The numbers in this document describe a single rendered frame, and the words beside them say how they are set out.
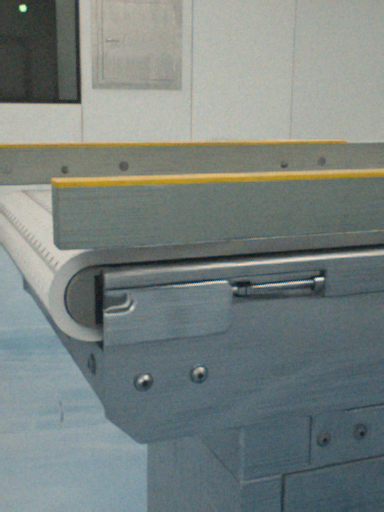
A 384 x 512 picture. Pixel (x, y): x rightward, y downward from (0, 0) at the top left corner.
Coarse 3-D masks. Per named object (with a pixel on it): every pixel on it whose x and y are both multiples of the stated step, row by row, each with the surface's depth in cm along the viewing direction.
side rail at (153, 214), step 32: (64, 192) 35; (96, 192) 36; (128, 192) 36; (160, 192) 37; (192, 192) 37; (224, 192) 38; (256, 192) 39; (288, 192) 40; (320, 192) 40; (352, 192) 41; (64, 224) 35; (96, 224) 36; (128, 224) 37; (160, 224) 37; (192, 224) 38; (224, 224) 38; (256, 224) 39; (288, 224) 40; (320, 224) 41; (352, 224) 41
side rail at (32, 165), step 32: (0, 160) 60; (32, 160) 61; (64, 160) 62; (96, 160) 63; (128, 160) 64; (160, 160) 65; (192, 160) 66; (224, 160) 67; (256, 160) 68; (288, 160) 70; (320, 160) 71; (352, 160) 72
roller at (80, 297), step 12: (72, 276) 38; (84, 276) 37; (96, 276) 37; (72, 288) 37; (84, 288) 37; (96, 288) 38; (72, 300) 37; (84, 300) 38; (96, 300) 38; (72, 312) 38; (84, 312) 38; (96, 312) 38; (84, 324) 38; (96, 324) 38
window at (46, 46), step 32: (0, 0) 504; (32, 0) 510; (64, 0) 517; (0, 32) 508; (32, 32) 515; (64, 32) 522; (0, 64) 513; (32, 64) 519; (64, 64) 526; (0, 96) 517; (32, 96) 524; (64, 96) 531
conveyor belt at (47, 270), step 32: (32, 192) 60; (0, 224) 55; (32, 224) 47; (32, 256) 43; (64, 256) 38; (96, 256) 38; (128, 256) 39; (160, 256) 39; (192, 256) 40; (32, 288) 43; (64, 288) 38; (64, 320) 38
